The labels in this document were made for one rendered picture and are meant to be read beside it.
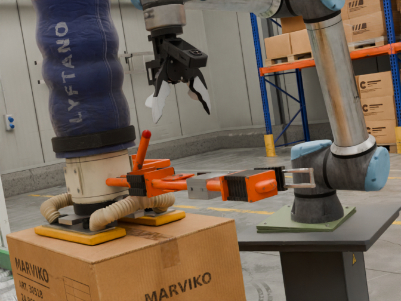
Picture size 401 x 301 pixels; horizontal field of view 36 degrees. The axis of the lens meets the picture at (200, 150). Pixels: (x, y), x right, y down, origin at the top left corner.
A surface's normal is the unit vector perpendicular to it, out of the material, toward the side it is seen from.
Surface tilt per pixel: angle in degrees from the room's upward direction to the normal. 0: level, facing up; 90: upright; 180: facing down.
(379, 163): 98
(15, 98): 90
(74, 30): 77
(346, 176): 106
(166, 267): 90
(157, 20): 90
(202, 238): 90
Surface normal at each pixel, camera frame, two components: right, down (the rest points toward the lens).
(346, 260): 0.85, -0.08
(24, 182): 0.63, -0.03
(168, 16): 0.22, 0.06
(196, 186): -0.77, 0.17
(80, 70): -0.05, -0.26
